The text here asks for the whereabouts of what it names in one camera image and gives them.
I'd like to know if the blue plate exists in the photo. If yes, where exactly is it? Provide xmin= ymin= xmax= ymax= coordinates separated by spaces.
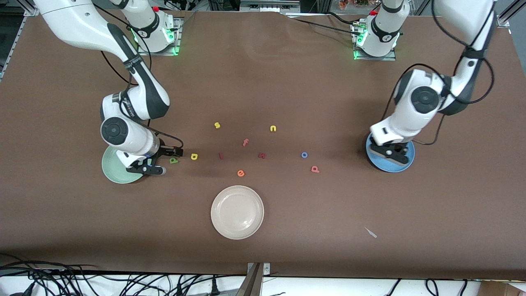
xmin=365 ymin=134 xmax=415 ymax=173

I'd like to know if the green plate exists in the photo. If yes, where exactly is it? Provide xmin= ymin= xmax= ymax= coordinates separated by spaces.
xmin=102 ymin=145 xmax=144 ymax=184

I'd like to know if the beige plate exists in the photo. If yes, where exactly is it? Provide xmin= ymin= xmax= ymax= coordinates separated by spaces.
xmin=210 ymin=185 xmax=265 ymax=240

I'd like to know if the brown table cover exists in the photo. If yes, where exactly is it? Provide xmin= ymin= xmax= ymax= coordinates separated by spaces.
xmin=0 ymin=8 xmax=526 ymax=281

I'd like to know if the grey power strip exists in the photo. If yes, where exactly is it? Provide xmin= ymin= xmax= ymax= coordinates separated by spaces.
xmin=240 ymin=0 xmax=301 ymax=12

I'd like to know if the cardboard box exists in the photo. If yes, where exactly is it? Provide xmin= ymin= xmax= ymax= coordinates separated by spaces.
xmin=479 ymin=281 xmax=526 ymax=296

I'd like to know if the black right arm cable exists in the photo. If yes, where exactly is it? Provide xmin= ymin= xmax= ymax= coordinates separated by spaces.
xmin=100 ymin=8 xmax=184 ymax=150

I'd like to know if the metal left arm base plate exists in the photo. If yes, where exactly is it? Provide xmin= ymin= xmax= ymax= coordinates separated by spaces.
xmin=351 ymin=21 xmax=397 ymax=61

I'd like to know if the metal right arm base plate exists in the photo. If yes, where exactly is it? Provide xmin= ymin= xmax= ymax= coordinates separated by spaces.
xmin=137 ymin=16 xmax=182 ymax=56

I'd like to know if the black cable on table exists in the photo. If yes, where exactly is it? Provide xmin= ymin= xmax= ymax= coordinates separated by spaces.
xmin=294 ymin=12 xmax=362 ymax=37

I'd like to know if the grey metal bracket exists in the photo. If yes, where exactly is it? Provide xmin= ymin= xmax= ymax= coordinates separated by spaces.
xmin=236 ymin=262 xmax=272 ymax=296

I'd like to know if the aluminium frame profile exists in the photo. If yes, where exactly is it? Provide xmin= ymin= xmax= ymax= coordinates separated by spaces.
xmin=495 ymin=0 xmax=526 ymax=28
xmin=0 ymin=0 xmax=40 ymax=81

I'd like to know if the black cable tangle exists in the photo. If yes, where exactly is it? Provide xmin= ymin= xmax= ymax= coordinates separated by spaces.
xmin=0 ymin=253 xmax=247 ymax=296

